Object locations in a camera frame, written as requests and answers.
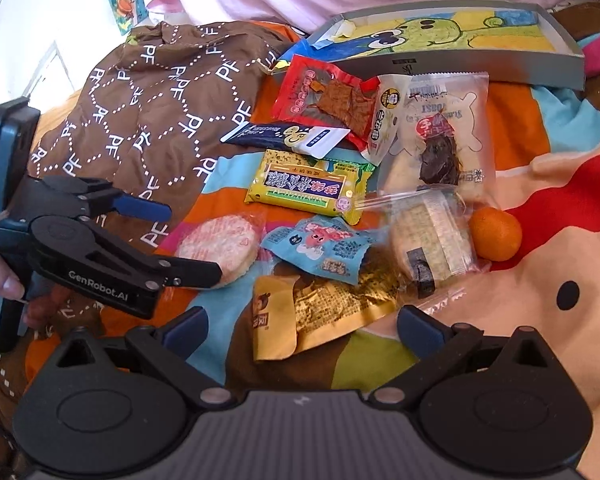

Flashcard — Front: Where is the brown PF patterned cloth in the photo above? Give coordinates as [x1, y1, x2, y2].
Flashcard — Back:
[28, 22, 299, 252]

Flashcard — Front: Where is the white egg snack packet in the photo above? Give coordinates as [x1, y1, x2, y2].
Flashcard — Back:
[362, 74, 413, 166]

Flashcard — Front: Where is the yellow green snack packet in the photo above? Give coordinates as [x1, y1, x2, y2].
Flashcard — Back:
[245, 150, 375, 226]

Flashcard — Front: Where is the round rice cracker packet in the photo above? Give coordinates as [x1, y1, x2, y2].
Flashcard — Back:
[174, 214, 264, 288]

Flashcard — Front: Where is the yellow gold snack packet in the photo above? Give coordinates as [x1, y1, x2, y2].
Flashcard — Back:
[251, 247, 403, 361]

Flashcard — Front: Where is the cartoon drawing paper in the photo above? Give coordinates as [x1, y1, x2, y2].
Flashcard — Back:
[274, 9, 555, 70]

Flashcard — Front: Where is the orange mandarin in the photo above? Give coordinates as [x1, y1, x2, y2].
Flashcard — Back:
[468, 207, 522, 262]

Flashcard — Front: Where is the clear seaweed cracker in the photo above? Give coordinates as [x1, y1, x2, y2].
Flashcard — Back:
[387, 188, 481, 299]

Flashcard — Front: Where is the toast bread packet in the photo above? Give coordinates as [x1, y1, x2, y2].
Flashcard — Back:
[378, 73, 494, 203]

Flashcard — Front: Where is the dark blue snack bar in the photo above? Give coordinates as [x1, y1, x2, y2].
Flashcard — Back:
[220, 122, 350, 159]

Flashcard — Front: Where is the colourful cartoon blanket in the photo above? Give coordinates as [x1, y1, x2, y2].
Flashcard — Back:
[0, 22, 600, 480]

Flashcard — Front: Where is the grey tray box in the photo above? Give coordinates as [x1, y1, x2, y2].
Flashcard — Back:
[272, 0, 588, 92]

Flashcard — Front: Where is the light blue snack packet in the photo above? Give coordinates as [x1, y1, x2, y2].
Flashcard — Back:
[261, 216, 377, 285]

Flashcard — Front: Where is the person's left hand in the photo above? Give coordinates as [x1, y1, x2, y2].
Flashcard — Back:
[0, 257, 72, 330]

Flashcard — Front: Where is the red snack packet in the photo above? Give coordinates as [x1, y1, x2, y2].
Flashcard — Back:
[272, 55, 380, 152]

